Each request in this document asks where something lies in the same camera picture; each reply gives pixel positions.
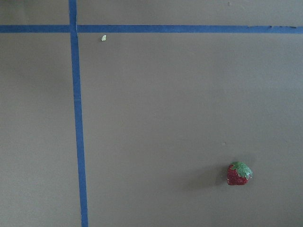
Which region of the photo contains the red strawberry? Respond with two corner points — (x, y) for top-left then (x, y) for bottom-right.
(227, 162), (253, 186)

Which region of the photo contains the small white crumb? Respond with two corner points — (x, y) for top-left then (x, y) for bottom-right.
(100, 35), (107, 42)

